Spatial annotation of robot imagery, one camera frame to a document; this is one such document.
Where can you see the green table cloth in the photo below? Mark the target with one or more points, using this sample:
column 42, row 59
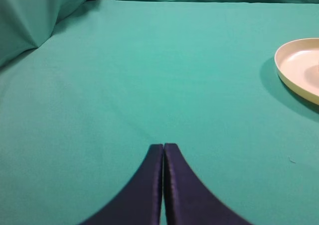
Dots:
column 78, row 114

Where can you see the yellow plastic plate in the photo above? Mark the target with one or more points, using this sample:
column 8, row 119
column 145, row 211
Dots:
column 297, row 65

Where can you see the left gripper dark blue left finger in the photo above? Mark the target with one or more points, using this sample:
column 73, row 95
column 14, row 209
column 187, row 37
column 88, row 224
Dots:
column 139, row 202

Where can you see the left gripper dark blue right finger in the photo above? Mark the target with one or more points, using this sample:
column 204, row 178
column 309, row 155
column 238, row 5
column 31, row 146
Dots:
column 187, row 200

